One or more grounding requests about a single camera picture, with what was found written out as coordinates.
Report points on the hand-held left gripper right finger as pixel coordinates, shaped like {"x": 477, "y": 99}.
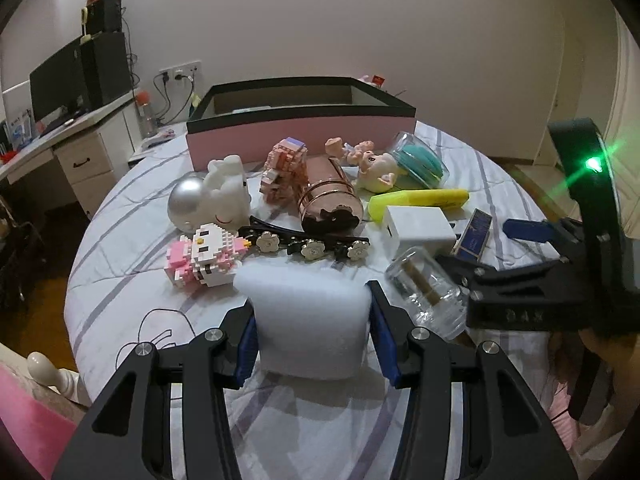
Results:
{"x": 384, "y": 340}

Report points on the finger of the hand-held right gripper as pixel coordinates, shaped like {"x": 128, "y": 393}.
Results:
{"x": 527, "y": 230}
{"x": 500, "y": 272}

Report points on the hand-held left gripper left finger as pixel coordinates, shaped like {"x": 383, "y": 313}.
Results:
{"x": 244, "y": 355}

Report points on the white foam block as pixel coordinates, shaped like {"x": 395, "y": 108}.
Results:
{"x": 305, "y": 320}

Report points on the rose gold cylindrical tin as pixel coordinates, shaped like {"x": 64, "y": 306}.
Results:
{"x": 327, "y": 195}

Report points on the pale doll figurine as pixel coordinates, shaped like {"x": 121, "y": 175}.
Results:
{"x": 375, "y": 167}

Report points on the pink box with black rim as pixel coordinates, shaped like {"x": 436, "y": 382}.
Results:
{"x": 280, "y": 130}

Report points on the small blue and gold box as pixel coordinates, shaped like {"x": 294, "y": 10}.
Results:
{"x": 475, "y": 235}

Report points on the clear glass bottle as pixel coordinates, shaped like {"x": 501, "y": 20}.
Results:
{"x": 430, "y": 290}

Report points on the white charger block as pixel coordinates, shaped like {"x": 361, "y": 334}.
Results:
{"x": 420, "y": 227}

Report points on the pink and white brick cat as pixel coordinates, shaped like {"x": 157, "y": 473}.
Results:
{"x": 205, "y": 255}

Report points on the yellow highlighter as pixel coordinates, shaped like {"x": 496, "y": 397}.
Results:
{"x": 420, "y": 200}

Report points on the black hair clip with flowers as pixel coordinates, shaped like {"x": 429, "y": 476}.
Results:
{"x": 305, "y": 245}

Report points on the person's pink clothing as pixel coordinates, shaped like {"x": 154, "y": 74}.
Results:
{"x": 562, "y": 385}

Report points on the glass jar with teal contents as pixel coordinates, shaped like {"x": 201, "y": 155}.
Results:
{"x": 417, "y": 162}

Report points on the white door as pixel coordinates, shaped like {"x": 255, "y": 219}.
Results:
{"x": 565, "y": 100}

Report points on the striped white bed sheet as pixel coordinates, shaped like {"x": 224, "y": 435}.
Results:
{"x": 135, "y": 260}

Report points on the silver ball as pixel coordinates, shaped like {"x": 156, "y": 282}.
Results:
{"x": 187, "y": 202}

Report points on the white rabbit figure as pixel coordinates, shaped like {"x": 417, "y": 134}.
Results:
{"x": 227, "y": 187}

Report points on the white bedpost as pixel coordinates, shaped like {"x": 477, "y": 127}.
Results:
{"x": 55, "y": 372}

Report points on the pink brick-built figure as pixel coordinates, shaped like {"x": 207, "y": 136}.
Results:
{"x": 285, "y": 167}

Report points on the white desk with drawers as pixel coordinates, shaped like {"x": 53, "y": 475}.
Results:
{"x": 85, "y": 160}

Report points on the bottle with orange cap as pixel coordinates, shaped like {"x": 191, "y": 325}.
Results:
{"x": 146, "y": 115}

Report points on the black computer monitor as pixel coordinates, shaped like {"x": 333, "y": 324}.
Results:
{"x": 55, "y": 82}

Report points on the small black box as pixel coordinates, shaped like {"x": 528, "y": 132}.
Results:
{"x": 106, "y": 15}

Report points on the pink bed frame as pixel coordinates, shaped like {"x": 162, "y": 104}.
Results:
{"x": 30, "y": 425}

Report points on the white wall socket strip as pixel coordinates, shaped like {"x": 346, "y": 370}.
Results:
{"x": 180, "y": 71}

